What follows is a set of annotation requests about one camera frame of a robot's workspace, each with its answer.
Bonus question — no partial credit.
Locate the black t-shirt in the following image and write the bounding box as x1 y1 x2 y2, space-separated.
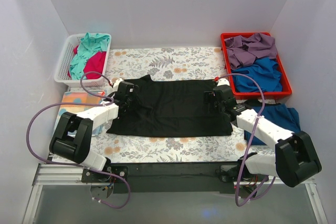
107 74 233 137

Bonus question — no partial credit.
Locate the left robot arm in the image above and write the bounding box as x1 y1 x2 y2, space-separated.
49 81 139 182

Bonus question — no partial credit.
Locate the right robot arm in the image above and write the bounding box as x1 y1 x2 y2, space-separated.
204 84 322 187

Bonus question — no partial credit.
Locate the colourful checked towel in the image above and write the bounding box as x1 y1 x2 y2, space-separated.
54 90 106 137

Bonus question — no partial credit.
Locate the magenta t-shirt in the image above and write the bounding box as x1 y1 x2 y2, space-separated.
83 51 107 79

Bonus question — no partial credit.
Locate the blue t-shirt in bin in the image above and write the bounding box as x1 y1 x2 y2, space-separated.
232 58 282 93

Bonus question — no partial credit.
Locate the purple t-shirt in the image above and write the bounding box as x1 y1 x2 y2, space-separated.
224 33 278 70

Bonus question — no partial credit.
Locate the teal t-shirt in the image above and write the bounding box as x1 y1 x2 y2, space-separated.
68 33 109 80

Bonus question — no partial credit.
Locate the white plastic basket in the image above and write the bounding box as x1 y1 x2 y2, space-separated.
54 33 111 88

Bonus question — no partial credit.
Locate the folded blue t-shirt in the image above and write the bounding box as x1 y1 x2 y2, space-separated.
244 99 301 145

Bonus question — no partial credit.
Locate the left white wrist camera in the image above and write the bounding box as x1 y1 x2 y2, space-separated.
111 78 124 89

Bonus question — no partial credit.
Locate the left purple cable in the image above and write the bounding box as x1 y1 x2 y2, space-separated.
25 71 132 209

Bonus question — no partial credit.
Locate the purple cable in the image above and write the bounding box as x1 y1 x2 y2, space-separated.
25 71 132 209
215 74 276 207

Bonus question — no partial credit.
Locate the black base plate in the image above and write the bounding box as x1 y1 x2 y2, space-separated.
81 161 271 195

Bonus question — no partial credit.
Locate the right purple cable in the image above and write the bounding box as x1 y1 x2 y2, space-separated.
215 74 276 207

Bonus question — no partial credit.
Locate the aluminium rail frame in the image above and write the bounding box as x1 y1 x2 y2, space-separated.
23 164 328 223

